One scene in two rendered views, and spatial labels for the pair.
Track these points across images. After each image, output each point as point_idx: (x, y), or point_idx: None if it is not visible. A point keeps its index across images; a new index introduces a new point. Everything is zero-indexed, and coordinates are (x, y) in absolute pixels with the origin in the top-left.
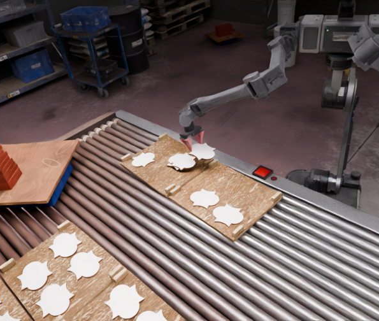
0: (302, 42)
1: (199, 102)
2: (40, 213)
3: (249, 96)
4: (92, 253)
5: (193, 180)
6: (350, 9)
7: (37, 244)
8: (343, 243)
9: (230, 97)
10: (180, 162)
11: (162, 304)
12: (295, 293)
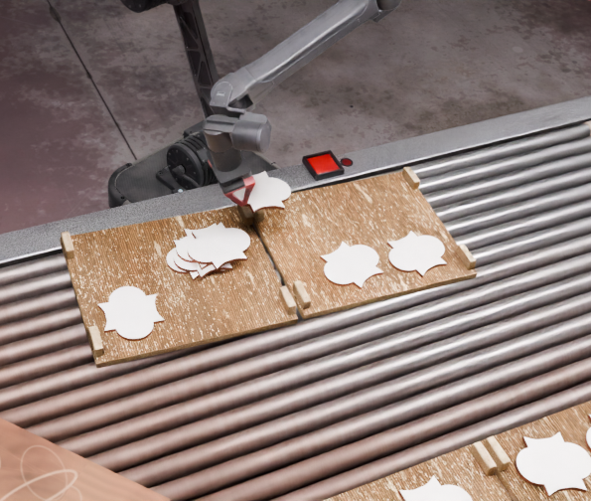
0: None
1: (255, 84)
2: None
3: (373, 16)
4: (412, 491)
5: (280, 259)
6: None
7: None
8: (533, 170)
9: (335, 36)
10: (218, 249)
11: (575, 413)
12: None
